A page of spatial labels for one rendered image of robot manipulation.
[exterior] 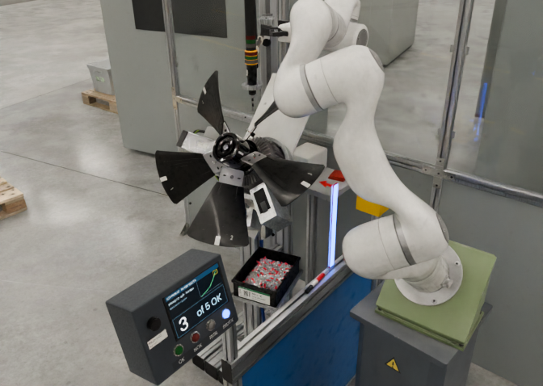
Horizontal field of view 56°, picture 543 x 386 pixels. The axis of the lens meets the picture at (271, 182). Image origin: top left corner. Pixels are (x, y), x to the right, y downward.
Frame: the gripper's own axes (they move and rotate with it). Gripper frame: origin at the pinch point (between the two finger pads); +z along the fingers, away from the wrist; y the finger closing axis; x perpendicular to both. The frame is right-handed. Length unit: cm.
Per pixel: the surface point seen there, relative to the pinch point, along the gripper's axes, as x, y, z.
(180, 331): -51, -74, -32
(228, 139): -41.4, -2.8, 19.5
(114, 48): -67, 130, 280
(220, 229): -69, -19, 10
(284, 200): -53, -10, -12
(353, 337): -127, 18, -27
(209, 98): -33, 10, 41
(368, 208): -66, 21, -27
